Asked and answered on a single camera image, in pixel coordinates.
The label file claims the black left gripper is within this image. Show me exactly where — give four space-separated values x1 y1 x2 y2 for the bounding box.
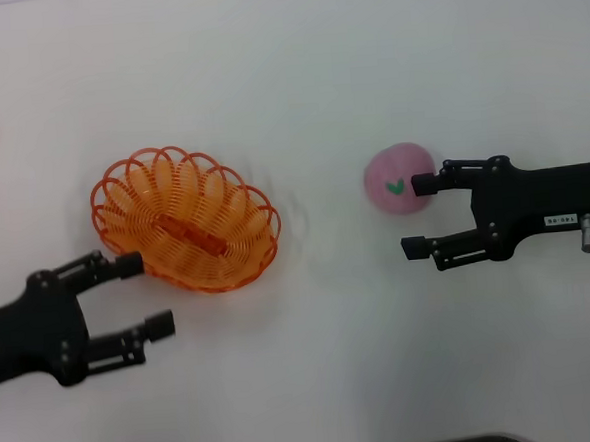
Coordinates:
0 246 179 391

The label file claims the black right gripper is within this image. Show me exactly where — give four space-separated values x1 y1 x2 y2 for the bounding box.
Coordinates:
395 150 590 275

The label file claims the pink plush peach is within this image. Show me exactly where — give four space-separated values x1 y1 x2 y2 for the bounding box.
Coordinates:
360 139 440 219

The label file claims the orange plastic wire basket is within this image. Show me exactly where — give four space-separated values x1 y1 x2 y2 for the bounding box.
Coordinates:
86 139 285 300

